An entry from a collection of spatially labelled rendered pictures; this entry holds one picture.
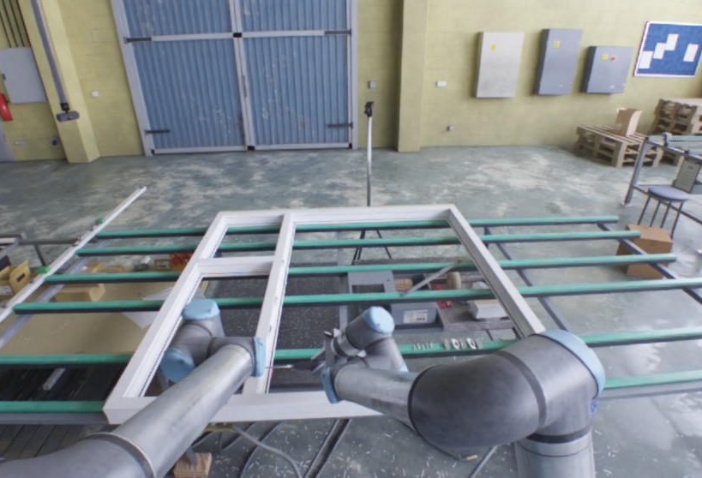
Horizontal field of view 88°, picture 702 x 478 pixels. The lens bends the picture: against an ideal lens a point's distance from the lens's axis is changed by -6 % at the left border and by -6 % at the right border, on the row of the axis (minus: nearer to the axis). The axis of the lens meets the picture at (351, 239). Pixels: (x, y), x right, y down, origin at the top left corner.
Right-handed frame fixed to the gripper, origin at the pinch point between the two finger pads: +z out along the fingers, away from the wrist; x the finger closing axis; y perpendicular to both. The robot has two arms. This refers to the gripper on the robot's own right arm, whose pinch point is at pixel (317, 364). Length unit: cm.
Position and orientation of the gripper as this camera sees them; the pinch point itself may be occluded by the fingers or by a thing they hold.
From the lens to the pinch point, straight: 135.9
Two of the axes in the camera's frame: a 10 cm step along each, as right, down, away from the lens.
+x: 0.5, 7.1, -7.0
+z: -6.0, 5.8, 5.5
